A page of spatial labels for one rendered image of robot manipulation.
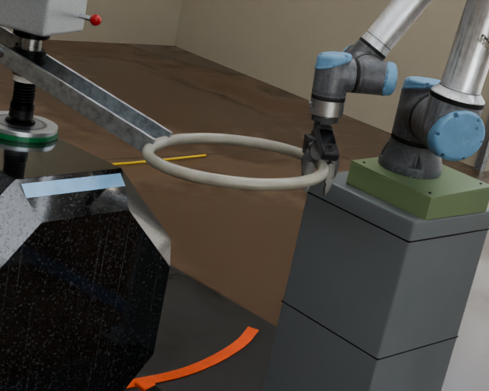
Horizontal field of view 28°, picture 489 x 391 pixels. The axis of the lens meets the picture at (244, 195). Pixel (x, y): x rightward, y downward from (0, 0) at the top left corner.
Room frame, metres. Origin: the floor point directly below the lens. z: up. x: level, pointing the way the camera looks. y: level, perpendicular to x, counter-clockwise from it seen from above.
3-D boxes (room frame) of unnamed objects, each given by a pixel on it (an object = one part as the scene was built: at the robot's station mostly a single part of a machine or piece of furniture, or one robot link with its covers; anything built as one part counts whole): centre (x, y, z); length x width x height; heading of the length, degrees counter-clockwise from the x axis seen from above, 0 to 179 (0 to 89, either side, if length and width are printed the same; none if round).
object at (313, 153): (2.54, -0.17, 1.03); 0.09 x 0.08 x 0.12; 14
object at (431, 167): (2.82, -0.46, 0.98); 0.19 x 0.19 x 0.10
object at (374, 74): (2.58, -0.27, 1.21); 0.12 x 0.12 x 0.09; 16
